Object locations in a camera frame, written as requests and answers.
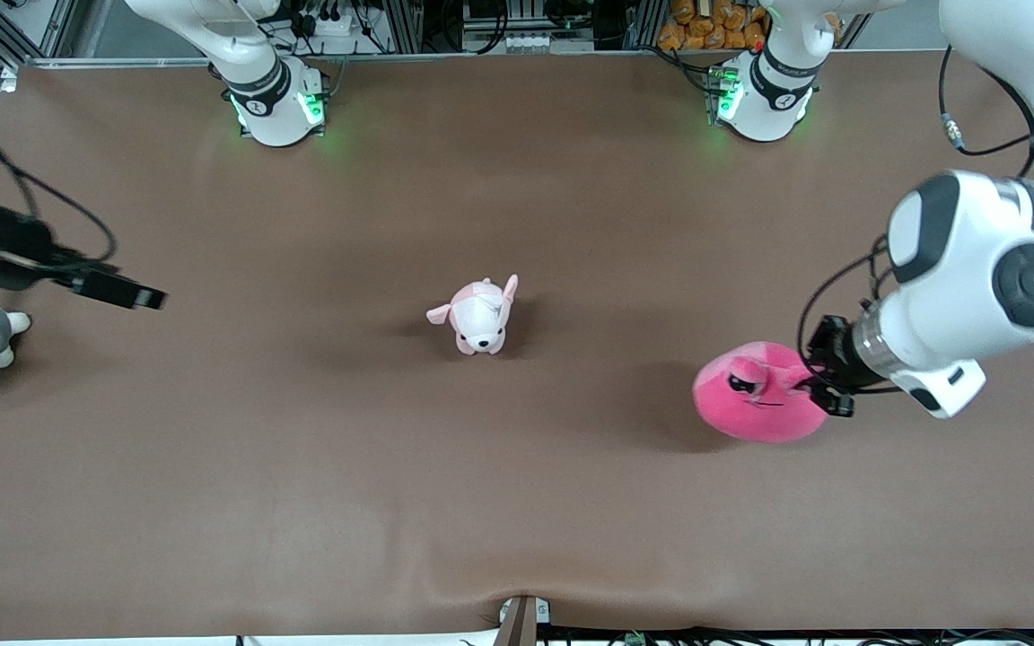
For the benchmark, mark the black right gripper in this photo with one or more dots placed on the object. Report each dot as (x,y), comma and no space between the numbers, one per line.
(21,246)

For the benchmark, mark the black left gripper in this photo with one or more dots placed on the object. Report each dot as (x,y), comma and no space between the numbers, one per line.
(832,355)

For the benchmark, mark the round hot pink plush toy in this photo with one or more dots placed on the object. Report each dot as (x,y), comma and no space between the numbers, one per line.
(755,399)

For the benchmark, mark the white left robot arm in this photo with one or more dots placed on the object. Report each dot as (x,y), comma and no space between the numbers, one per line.
(975,269)

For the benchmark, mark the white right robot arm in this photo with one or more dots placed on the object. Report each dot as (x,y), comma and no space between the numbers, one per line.
(270,90)

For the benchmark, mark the white power strip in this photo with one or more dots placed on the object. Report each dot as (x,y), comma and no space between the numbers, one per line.
(327,24)

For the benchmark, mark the brown table mat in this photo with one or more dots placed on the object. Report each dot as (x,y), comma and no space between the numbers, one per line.
(517,493)

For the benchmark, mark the small pale pink plush dog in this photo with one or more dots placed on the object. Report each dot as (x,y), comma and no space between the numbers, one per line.
(479,318)

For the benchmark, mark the bag of orange items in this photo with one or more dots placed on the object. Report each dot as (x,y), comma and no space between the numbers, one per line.
(710,22)

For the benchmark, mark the metal table edge clamp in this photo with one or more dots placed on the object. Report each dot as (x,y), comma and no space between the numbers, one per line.
(521,621)

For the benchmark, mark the aluminium frame profile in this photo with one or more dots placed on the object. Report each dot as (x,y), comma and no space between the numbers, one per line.
(23,27)

